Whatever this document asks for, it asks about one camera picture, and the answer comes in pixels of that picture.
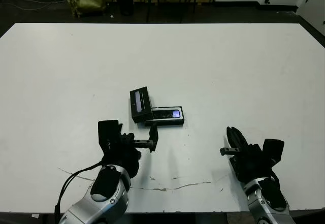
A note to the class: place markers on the white door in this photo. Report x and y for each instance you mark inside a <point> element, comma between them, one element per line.
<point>314,3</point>

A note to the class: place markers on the black waste bin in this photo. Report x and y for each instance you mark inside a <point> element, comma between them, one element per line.
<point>125,1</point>

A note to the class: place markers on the black box base white insert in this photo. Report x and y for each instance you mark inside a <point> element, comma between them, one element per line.
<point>165,123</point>

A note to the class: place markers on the black box lid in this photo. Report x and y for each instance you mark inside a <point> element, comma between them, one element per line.
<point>139,104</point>

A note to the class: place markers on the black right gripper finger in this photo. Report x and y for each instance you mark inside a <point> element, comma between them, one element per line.
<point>241,140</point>
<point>233,139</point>

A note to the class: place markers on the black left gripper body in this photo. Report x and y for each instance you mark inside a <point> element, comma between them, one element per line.
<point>122,155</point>

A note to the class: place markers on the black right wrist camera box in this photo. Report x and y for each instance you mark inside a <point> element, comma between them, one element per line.
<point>274,150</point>

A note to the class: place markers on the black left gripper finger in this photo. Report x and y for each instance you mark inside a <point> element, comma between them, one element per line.
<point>154,137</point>
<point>129,138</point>

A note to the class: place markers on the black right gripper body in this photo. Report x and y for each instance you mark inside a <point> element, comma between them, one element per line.
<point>251,163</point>

